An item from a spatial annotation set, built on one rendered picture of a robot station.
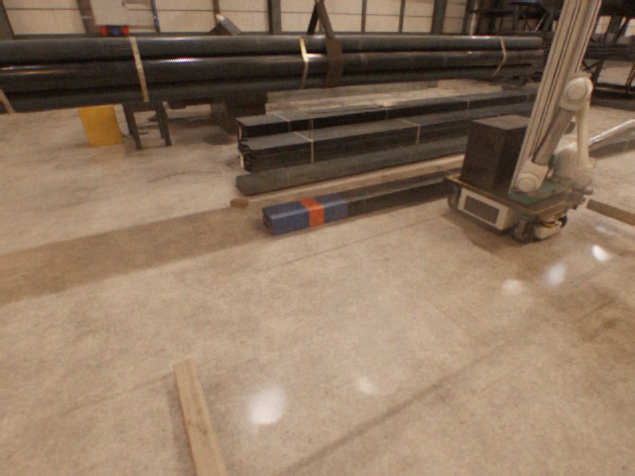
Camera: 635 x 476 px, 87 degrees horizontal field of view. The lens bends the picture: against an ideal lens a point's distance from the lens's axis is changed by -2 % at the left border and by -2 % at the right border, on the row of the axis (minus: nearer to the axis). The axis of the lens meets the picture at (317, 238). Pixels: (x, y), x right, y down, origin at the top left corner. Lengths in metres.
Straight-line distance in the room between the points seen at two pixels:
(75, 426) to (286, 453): 0.94
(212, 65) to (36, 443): 2.49
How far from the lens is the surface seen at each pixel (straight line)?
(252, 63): 3.07
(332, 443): 1.67
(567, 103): 2.69
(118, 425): 1.91
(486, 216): 3.22
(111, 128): 6.24
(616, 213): 3.90
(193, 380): 1.80
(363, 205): 3.22
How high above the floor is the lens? 1.47
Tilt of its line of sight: 31 degrees down
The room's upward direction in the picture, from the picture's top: straight up
